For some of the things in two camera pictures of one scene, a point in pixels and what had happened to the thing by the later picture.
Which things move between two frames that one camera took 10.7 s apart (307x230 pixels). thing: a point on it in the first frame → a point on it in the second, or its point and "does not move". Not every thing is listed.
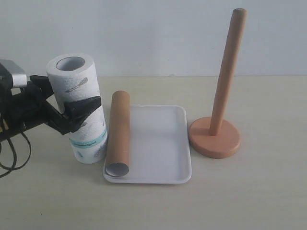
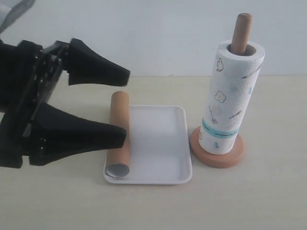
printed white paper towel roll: [75, 79] → [233, 81]
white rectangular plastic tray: [159, 150] does not move
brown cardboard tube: [119, 163] does not move
